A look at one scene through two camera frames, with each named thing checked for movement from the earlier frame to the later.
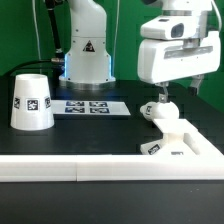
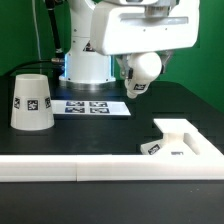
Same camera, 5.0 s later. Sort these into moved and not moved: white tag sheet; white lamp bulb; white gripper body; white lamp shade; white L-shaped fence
Moved: white lamp bulb; white gripper body
Not moved: white L-shaped fence; white lamp shade; white tag sheet
